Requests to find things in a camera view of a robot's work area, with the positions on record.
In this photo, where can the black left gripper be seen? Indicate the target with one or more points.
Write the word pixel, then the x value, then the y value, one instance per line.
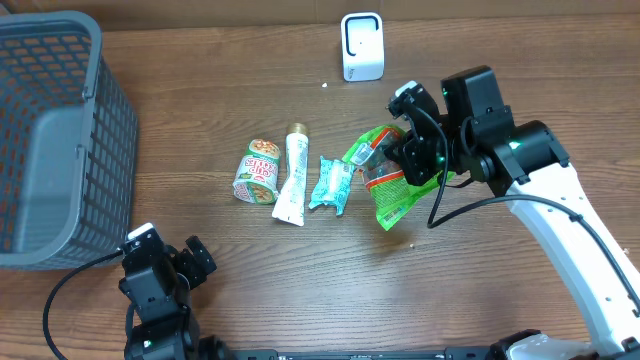
pixel 195 274

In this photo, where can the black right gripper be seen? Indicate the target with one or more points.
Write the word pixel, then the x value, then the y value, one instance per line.
pixel 406 151

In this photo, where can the green snack bag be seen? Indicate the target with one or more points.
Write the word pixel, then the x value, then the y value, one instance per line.
pixel 384 179

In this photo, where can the green tissue pack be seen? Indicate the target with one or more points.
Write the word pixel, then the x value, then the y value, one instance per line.
pixel 334 184

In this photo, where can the cup noodles container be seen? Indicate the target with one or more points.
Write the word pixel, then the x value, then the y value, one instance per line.
pixel 257 174

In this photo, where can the white tube gold cap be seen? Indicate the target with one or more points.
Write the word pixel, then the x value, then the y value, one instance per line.
pixel 290 205

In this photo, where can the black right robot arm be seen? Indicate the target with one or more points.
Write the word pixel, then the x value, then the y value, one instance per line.
pixel 528 170

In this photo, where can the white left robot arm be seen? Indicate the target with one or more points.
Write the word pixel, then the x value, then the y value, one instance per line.
pixel 160 323

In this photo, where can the white barcode scanner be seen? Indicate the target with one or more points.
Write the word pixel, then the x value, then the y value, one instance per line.
pixel 362 39

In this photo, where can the grey plastic shopping basket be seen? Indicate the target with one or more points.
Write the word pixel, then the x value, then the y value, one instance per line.
pixel 69 137

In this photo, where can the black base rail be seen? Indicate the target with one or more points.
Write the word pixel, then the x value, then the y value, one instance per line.
pixel 451 353

